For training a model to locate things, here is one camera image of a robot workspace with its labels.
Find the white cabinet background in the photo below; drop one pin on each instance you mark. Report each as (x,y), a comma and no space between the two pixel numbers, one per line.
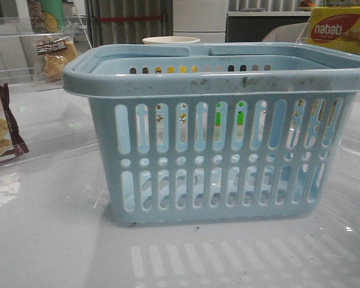
(205,20)

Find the green yellow cartoon package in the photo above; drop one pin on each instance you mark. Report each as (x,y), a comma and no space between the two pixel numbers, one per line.
(46,16)

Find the cream paper cup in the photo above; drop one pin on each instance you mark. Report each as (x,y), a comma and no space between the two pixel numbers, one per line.
(171,40)

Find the brown wafer snack packet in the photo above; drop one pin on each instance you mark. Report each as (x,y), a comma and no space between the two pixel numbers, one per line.
(12,144)

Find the light blue plastic basket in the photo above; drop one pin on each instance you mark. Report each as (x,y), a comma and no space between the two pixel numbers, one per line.
(194,132)

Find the yellow nabati wafer box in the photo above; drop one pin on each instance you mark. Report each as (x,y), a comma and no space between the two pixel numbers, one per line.
(347,14)

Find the clear acrylic shelf left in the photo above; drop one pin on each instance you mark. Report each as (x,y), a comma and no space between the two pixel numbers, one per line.
(20,65)

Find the clear acrylic stand right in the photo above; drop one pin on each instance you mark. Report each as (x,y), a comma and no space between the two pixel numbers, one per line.
(303,36)

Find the packaged bread clear wrapper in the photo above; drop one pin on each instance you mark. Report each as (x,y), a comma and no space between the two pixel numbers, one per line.
(52,55)

